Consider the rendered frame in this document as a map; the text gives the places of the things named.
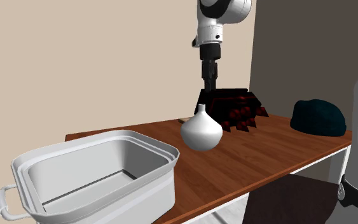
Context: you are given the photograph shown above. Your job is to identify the white rectangular tub with handle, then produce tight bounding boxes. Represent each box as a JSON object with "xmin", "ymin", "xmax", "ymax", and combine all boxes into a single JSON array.
[{"xmin": 0, "ymin": 129, "xmax": 181, "ymax": 224}]

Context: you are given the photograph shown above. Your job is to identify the brown wooden table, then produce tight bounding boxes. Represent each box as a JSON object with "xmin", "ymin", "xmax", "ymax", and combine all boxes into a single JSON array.
[{"xmin": 64, "ymin": 113, "xmax": 353, "ymax": 224}]

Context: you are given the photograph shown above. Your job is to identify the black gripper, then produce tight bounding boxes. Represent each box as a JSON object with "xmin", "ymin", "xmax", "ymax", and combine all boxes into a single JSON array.
[{"xmin": 199, "ymin": 43, "xmax": 221, "ymax": 93}]

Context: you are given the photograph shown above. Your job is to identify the white bulbous vase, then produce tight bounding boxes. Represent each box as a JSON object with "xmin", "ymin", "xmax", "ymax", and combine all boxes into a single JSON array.
[{"xmin": 180, "ymin": 104, "xmax": 223, "ymax": 152}]

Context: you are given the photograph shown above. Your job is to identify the dark teal cap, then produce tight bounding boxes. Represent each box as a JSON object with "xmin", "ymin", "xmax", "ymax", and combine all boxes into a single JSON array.
[{"xmin": 289, "ymin": 99, "xmax": 347, "ymax": 137}]

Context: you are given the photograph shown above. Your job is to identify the black and red spiked object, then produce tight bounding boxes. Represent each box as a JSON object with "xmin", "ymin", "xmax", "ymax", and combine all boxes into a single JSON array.
[{"xmin": 193, "ymin": 88, "xmax": 270, "ymax": 133}]

